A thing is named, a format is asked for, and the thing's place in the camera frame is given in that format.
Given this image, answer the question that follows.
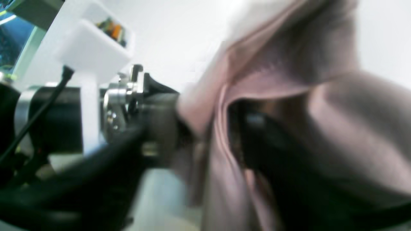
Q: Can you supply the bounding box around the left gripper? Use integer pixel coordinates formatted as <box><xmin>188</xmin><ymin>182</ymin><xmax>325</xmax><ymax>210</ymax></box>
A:
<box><xmin>13</xmin><ymin>0</ymin><xmax>176</xmax><ymax>158</ymax></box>

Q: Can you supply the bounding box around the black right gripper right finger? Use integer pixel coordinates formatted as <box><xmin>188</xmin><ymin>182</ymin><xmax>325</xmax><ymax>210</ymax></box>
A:
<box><xmin>229</xmin><ymin>103</ymin><xmax>410</xmax><ymax>231</ymax></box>

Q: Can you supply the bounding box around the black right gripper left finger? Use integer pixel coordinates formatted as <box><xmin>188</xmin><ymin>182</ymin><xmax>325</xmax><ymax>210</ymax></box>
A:
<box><xmin>1</xmin><ymin>116</ymin><xmax>193</xmax><ymax>231</ymax></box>

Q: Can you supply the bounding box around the dusty pink T-shirt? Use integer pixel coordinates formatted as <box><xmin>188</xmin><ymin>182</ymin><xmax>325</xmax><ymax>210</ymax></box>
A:
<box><xmin>177</xmin><ymin>0</ymin><xmax>411</xmax><ymax>231</ymax></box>

